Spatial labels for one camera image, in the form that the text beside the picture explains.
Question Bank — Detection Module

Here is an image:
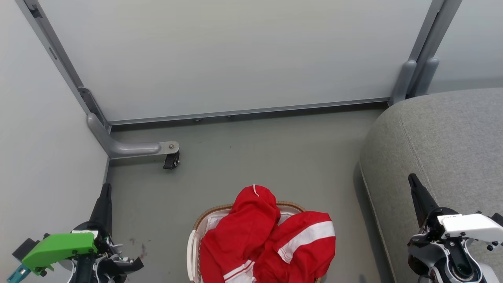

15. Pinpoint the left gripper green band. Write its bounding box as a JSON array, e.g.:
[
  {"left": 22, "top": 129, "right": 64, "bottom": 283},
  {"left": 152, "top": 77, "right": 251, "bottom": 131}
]
[{"left": 22, "top": 183, "right": 114, "bottom": 276}]

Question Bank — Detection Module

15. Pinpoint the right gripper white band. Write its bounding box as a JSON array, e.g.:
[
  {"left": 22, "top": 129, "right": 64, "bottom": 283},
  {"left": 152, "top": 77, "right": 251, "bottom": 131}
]
[{"left": 408, "top": 173, "right": 503, "bottom": 246}]

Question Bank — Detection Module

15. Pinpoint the red white-striped jacket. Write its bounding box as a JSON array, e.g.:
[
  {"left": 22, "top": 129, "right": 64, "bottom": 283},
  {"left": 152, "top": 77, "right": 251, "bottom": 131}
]
[{"left": 200, "top": 184, "right": 336, "bottom": 283}]

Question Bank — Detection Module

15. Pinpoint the grey fabric sofa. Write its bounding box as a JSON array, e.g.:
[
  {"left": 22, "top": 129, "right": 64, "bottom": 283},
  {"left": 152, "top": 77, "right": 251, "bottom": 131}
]
[{"left": 359, "top": 87, "right": 503, "bottom": 283}]

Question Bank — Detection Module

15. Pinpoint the grey metal partition foot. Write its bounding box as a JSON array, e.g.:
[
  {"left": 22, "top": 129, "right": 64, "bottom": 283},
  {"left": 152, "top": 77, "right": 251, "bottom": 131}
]
[{"left": 87, "top": 113, "right": 180, "bottom": 160}]

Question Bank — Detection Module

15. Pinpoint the black caster wheel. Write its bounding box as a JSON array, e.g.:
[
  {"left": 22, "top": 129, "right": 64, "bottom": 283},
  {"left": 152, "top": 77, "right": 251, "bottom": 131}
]
[{"left": 163, "top": 151, "right": 181, "bottom": 170}]

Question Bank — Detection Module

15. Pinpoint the woven rim laundry basket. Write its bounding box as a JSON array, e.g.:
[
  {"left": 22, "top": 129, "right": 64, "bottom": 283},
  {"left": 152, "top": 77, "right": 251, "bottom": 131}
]
[{"left": 187, "top": 201, "right": 323, "bottom": 283}]

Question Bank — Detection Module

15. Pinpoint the teal plastic mount tab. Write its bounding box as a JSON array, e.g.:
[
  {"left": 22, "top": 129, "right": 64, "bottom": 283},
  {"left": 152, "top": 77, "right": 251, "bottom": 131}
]
[{"left": 7, "top": 264, "right": 31, "bottom": 283}]

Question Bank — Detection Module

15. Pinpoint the grey partition post with hinges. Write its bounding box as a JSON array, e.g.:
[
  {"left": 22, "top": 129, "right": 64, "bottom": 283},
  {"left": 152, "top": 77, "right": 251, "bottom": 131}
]
[{"left": 16, "top": 0, "right": 111, "bottom": 127}]

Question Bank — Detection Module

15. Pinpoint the grey partition bottom rail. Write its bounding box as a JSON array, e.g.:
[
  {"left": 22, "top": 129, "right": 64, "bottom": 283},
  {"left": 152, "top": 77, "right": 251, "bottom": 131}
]
[{"left": 107, "top": 97, "right": 390, "bottom": 127}]

